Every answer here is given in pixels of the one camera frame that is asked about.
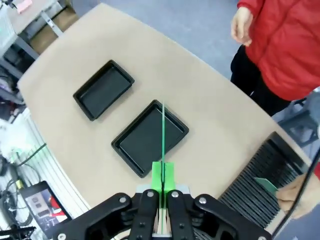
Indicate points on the person's left hand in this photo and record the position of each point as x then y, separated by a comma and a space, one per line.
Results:
287, 195

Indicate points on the green circuit board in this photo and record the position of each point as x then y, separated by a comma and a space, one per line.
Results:
163, 140
266, 185

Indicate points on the black ESD tray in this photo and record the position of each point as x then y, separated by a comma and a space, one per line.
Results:
102, 91
140, 147

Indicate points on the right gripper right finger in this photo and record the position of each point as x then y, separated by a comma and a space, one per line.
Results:
170, 175

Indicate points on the red-sleeved right forearm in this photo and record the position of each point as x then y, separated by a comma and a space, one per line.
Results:
250, 3

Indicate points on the person's right hand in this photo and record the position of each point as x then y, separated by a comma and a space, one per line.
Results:
241, 25

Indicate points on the brown cardboard sheet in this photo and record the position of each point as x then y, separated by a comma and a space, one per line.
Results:
45, 35

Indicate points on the black slotted board rack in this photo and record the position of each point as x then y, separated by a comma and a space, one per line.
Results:
250, 180

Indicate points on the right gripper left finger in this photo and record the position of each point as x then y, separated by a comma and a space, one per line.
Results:
156, 175

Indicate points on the black tablet screen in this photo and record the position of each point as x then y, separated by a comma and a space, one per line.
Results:
42, 200

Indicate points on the grey plastic stool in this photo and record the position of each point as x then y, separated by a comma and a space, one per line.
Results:
300, 122

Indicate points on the person in red jacket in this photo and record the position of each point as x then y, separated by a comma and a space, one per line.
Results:
287, 50

